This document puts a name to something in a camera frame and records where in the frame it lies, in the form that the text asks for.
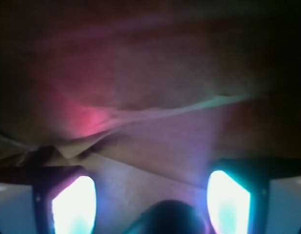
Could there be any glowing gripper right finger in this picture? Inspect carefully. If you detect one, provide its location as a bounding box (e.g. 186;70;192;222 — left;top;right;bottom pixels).
206;158;268;234

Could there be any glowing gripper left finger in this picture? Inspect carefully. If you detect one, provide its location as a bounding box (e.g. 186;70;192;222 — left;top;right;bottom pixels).
31;166;96;234

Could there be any dark green plastic pickle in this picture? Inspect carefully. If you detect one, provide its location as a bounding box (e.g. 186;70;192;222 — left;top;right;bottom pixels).
124;200;210;234

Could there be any brown paper-lined bin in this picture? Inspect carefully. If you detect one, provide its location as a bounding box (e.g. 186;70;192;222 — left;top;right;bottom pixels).
0;0;301;234

